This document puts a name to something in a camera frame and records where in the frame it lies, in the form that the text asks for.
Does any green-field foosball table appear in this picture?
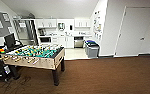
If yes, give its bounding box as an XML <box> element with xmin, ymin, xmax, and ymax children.
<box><xmin>0</xmin><ymin>44</ymin><xmax>66</xmax><ymax>87</ymax></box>

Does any white drawer unit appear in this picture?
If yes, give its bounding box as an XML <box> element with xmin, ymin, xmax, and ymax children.
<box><xmin>83</xmin><ymin>35</ymin><xmax>92</xmax><ymax>42</ymax></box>
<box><xmin>51</xmin><ymin>35</ymin><xmax>59</xmax><ymax>45</ymax></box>

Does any large wall poster board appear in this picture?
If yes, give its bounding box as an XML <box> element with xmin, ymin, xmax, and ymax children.
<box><xmin>92</xmin><ymin>9</ymin><xmax>104</xmax><ymax>42</ymax></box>

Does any black built-in microwave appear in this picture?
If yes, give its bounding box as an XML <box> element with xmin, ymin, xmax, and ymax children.
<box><xmin>39</xmin><ymin>36</ymin><xmax>52</xmax><ymax>44</ymax></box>

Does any stainless steel refrigerator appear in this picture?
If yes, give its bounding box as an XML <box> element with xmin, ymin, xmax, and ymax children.
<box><xmin>12</xmin><ymin>18</ymin><xmax>39</xmax><ymax>46</ymax></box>

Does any black coffee machine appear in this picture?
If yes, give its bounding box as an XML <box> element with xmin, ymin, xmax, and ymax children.
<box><xmin>38</xmin><ymin>28</ymin><xmax>46</xmax><ymax>37</ymax></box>

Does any grey bin black lid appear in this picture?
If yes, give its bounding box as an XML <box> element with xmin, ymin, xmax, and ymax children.
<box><xmin>85</xmin><ymin>44</ymin><xmax>101</xmax><ymax>60</ymax></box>

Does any white door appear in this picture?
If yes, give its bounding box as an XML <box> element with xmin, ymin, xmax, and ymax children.
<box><xmin>114</xmin><ymin>6</ymin><xmax>150</xmax><ymax>58</ymax></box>

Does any blue recycling bin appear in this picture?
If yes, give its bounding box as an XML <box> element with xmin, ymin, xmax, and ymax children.
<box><xmin>84</xmin><ymin>39</ymin><xmax>97</xmax><ymax>46</ymax></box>

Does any white two-door base cabinet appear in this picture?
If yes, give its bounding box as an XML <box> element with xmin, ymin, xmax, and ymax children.
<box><xmin>57</xmin><ymin>35</ymin><xmax>75</xmax><ymax>50</ymax></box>

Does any wire basket rack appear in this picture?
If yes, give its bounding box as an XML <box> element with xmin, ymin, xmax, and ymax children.
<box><xmin>25</xmin><ymin>12</ymin><xmax>37</xmax><ymax>20</ymax></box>

